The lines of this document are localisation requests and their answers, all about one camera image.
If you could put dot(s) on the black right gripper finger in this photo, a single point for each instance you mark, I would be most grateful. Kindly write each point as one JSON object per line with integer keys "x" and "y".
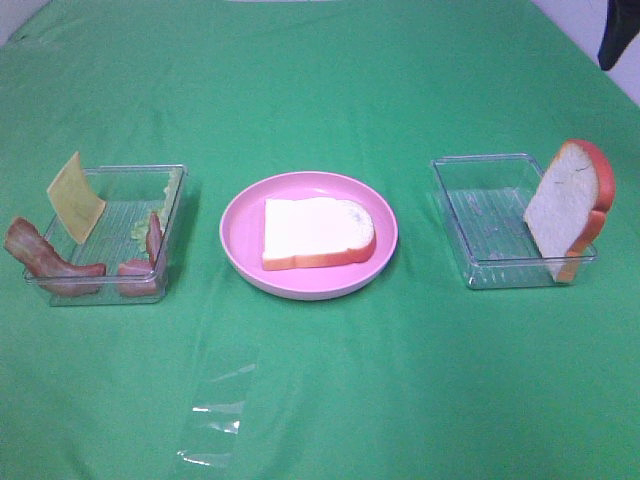
{"x": 622, "y": 26}

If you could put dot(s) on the bread slice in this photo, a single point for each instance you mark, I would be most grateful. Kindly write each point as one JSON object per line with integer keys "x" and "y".
{"x": 316, "y": 232}
{"x": 570, "y": 206}

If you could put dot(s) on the green lettuce leaf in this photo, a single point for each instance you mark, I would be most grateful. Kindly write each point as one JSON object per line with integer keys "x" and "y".
{"x": 140, "y": 228}

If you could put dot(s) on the long bacon strip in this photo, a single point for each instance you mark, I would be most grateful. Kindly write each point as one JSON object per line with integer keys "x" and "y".
{"x": 24, "y": 243}

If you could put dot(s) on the clear bread container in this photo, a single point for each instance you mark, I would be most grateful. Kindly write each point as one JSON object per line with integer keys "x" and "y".
{"x": 482, "y": 199}

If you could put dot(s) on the pink round plate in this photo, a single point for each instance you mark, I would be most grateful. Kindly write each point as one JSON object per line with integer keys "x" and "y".
{"x": 242, "y": 235}

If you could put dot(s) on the green tablecloth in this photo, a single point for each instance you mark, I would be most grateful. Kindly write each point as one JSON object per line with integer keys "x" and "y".
{"x": 413, "y": 377}

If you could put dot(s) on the clear plastic film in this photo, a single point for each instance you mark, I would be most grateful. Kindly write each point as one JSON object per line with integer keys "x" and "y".
{"x": 207, "y": 445}

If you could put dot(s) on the clear ingredient container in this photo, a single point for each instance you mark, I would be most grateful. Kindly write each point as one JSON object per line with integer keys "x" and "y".
{"x": 132, "y": 276}

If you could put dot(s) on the yellow cheese slice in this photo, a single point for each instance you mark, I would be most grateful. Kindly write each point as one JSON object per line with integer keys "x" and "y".
{"x": 75, "y": 202}

